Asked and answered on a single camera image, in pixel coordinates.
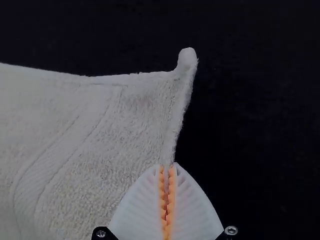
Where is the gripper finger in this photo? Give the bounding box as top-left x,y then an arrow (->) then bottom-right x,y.
91,163 -> 167,240
167,161 -> 239,240

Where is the pale towel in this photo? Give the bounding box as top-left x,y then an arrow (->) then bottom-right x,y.
0,46 -> 200,240

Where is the black mat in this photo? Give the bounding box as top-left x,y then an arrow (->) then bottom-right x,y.
0,0 -> 320,240

